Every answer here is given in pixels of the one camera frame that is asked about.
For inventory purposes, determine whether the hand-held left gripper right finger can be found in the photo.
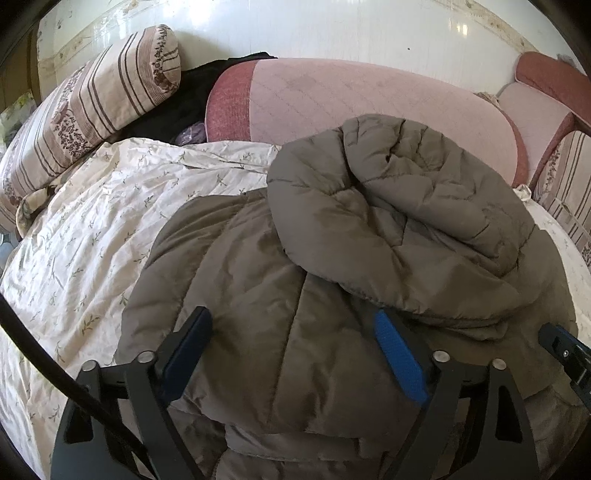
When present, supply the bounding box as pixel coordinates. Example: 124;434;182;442
373;309;541;480

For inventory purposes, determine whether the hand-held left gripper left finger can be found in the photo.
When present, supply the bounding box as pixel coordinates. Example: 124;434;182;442
50;306;214;480

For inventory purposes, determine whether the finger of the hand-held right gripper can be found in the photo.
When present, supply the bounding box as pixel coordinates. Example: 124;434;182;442
538;322;591;398

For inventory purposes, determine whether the olive quilted hooded jacket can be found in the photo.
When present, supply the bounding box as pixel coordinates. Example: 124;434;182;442
113;113;591;480

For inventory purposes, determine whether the white floral bed sheet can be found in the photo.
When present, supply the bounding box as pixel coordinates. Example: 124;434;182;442
0;138;591;480

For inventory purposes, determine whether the striped floral cushion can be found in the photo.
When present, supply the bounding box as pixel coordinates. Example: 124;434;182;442
0;24;182;232
531;130;591;268

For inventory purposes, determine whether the beige patterned cloth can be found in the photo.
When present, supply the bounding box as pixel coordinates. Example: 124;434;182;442
16;185;63;232

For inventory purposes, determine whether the small purple cloth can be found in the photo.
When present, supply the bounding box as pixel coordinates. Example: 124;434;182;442
175;121;206;145

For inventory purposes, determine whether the light pink cushion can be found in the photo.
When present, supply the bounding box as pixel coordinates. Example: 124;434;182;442
496;82;575;185

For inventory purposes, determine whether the black cloth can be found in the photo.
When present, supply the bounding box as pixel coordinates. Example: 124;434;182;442
117;52;278;144

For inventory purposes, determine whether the pink bolster cushion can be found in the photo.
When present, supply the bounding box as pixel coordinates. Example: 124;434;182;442
204;58;529;188

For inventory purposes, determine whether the small green floral pillow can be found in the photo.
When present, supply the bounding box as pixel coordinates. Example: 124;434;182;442
0;90;38;144

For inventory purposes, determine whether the brown wooden door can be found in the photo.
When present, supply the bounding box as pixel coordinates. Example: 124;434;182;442
0;18;42;112

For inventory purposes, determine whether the black cable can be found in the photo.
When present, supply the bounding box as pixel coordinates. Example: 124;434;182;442
0;295;158;480

